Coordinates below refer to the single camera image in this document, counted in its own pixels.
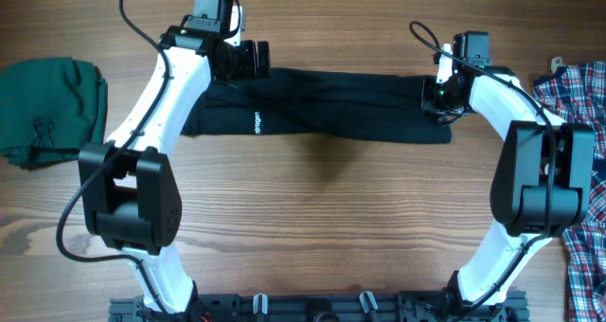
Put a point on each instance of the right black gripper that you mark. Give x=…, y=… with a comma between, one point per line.
x=427, y=87

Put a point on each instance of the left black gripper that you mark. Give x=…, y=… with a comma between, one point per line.
x=248, y=68

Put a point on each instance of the black t-shirt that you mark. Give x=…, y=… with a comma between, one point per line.
x=358, y=106

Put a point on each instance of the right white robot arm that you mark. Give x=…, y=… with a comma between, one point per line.
x=541, y=184

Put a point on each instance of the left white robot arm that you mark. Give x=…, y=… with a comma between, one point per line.
x=128, y=190

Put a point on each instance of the folded green garment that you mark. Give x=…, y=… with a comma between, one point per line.
x=50, y=109

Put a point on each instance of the black mounting rail base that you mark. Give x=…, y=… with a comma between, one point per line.
x=404, y=306

